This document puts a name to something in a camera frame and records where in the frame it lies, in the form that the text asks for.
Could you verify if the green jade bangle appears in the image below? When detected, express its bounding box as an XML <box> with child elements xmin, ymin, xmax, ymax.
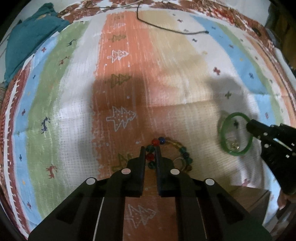
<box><xmin>218</xmin><ymin>112</ymin><xmax>253</xmax><ymax>156</ymax></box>

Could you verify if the multicolour dark bead bracelet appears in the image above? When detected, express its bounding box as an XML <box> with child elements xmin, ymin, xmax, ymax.
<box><xmin>145</xmin><ymin>136</ymin><xmax>193</xmax><ymax>173</ymax></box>

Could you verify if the small gold earring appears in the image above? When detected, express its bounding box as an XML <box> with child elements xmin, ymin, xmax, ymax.
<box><xmin>226</xmin><ymin>137</ymin><xmax>240</xmax><ymax>152</ymax></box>

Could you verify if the white power strip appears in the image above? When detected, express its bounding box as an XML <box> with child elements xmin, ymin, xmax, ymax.
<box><xmin>275</xmin><ymin>48</ymin><xmax>295</xmax><ymax>85</ymax></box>

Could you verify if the striped colourful cloth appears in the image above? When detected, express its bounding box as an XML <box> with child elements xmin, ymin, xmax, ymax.
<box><xmin>1</xmin><ymin>6</ymin><xmax>295</xmax><ymax>238</ymax></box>

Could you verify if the floral red bedsheet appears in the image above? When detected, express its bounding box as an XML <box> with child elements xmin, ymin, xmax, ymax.
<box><xmin>0</xmin><ymin>0</ymin><xmax>296</xmax><ymax>241</ymax></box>

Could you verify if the teal pillow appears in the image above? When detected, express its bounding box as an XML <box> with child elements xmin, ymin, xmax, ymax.
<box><xmin>4</xmin><ymin>3</ymin><xmax>70</xmax><ymax>85</ymax></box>

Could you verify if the black charging cable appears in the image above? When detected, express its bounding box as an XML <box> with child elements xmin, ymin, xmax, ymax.
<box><xmin>136</xmin><ymin>0</ymin><xmax>209</xmax><ymax>35</ymax></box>

